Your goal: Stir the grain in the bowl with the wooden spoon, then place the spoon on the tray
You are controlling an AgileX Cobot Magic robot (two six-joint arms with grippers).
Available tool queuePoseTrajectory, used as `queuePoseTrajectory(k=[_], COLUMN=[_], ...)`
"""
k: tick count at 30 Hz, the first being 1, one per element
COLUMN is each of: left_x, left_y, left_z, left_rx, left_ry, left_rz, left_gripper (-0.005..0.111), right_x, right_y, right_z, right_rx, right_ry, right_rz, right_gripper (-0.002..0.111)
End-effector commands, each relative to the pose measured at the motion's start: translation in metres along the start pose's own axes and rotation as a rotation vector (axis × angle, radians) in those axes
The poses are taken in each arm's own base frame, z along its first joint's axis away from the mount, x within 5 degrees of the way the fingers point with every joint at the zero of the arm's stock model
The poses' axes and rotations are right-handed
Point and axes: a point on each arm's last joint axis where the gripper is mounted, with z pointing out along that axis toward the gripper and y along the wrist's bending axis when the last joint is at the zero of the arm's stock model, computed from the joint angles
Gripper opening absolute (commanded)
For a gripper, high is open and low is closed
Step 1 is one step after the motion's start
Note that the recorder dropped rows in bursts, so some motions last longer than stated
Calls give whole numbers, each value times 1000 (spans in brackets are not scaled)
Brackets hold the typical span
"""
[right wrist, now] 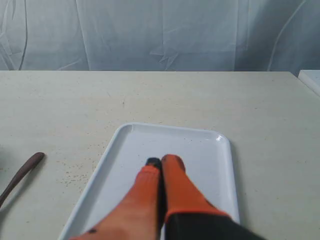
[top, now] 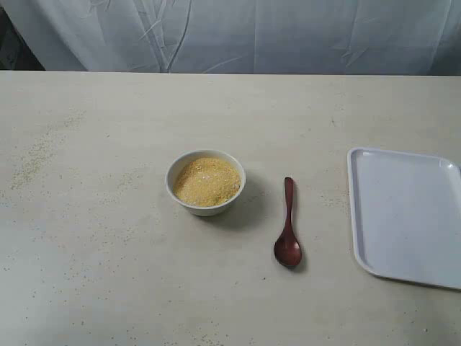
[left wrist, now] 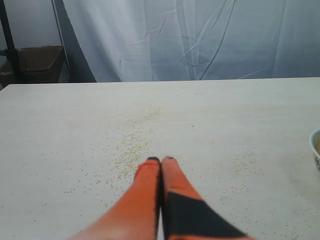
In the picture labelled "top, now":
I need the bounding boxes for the dark red wooden spoon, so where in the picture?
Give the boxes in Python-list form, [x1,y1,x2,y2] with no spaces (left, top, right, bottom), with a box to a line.
[274,177,302,267]

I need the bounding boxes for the tan granular powder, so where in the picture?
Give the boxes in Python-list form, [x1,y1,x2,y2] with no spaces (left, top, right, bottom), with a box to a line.
[173,157,241,207]

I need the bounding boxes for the white ceramic bowl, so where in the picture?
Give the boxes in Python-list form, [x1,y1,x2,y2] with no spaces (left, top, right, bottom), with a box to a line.
[165,149,246,216]

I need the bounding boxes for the white backdrop cloth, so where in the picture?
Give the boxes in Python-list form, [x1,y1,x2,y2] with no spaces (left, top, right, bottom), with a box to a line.
[1,1,460,76]

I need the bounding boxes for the white plastic tray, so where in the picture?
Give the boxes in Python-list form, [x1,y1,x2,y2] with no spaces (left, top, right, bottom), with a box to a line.
[347,148,460,290]

